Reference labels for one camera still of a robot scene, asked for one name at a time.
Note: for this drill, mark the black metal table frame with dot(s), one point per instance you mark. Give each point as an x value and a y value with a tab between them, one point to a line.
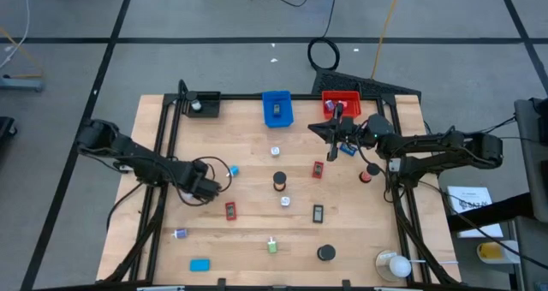
240	96

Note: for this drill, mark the cyan white USB wall charger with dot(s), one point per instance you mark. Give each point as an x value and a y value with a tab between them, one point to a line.
234	170

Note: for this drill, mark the black capped hourglass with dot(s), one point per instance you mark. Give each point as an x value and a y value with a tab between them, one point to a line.
326	252

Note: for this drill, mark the thin white stick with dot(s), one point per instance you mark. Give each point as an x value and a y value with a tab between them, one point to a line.
432	262

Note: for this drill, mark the black floor object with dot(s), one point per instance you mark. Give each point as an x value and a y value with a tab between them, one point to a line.
5	126

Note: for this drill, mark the red sand hourglass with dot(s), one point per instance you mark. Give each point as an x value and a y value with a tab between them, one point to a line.
365	176

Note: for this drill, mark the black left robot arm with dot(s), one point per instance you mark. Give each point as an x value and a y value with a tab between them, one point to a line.
128	154

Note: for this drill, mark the blue plastic basket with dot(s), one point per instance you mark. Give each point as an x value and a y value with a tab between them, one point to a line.
267	120

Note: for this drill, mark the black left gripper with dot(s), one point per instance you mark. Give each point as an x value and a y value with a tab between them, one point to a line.
207	188

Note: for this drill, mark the white ball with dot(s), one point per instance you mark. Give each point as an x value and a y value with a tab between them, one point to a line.
400	266

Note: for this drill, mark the red white USB wall charger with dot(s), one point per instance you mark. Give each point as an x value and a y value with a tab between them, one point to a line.
346	105

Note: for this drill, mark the white rectangular LCD device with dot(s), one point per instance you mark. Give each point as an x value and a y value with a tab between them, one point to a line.
277	109

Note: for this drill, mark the red plastic basket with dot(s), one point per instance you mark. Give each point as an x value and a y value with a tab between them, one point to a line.
353	111

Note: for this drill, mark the grey floor stand base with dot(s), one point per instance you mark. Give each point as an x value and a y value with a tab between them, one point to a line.
21	84

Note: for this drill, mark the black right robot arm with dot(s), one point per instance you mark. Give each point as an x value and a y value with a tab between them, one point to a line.
428	145

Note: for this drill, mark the blue rectangular LCD device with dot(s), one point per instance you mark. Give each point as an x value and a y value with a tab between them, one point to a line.
349	150

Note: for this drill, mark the black bar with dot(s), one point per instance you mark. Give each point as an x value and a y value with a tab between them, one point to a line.
492	214

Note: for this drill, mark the black table clamp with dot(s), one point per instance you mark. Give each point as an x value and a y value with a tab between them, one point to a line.
221	283
346	283

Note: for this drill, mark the green white USB wall charger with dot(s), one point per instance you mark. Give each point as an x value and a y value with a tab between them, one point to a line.
272	245
275	151

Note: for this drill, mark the white sand hourglass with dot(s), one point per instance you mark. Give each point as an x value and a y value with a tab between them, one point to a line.
196	105

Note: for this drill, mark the black shallow tray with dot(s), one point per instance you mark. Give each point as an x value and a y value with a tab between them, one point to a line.
212	109

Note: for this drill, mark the black rectangular LCD device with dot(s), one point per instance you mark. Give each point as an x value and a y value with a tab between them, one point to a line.
318	213

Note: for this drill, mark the cyan rectangular block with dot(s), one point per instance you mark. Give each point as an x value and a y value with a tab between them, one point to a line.
200	265

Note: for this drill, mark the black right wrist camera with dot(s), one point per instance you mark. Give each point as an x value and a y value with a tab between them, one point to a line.
348	126

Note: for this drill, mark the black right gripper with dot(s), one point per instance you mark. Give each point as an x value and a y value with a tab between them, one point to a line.
334	153

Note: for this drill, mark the black floor mat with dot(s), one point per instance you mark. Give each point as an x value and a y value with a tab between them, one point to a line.
342	83

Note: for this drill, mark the orange sand hourglass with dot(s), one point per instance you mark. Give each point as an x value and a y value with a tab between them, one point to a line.
279	179

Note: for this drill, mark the grey box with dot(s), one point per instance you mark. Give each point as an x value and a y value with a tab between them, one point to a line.
531	257

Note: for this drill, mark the white printed booklet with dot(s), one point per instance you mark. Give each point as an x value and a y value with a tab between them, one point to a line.
471	197

